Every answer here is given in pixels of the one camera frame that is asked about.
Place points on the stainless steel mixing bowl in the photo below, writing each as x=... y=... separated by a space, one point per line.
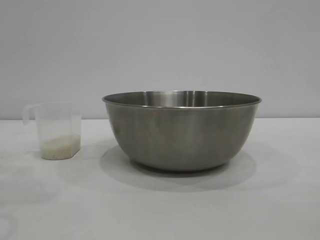
x=182 y=135

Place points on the clear plastic measuring cup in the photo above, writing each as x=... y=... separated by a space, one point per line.
x=57 y=120

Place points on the white uncooked rice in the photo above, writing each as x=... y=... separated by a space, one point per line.
x=58 y=148

